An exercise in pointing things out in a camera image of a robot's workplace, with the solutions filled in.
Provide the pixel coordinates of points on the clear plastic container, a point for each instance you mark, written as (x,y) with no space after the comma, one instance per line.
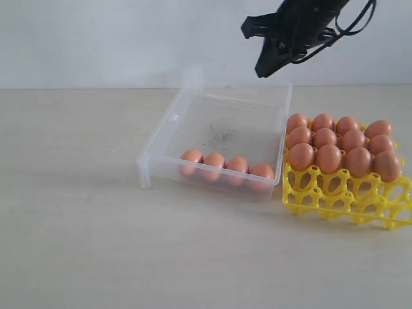
(220,113)

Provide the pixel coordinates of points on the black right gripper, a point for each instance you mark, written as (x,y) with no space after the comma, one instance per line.
(299,22)

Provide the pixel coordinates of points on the yellow plastic egg tray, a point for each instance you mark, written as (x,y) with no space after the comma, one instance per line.
(339,194)

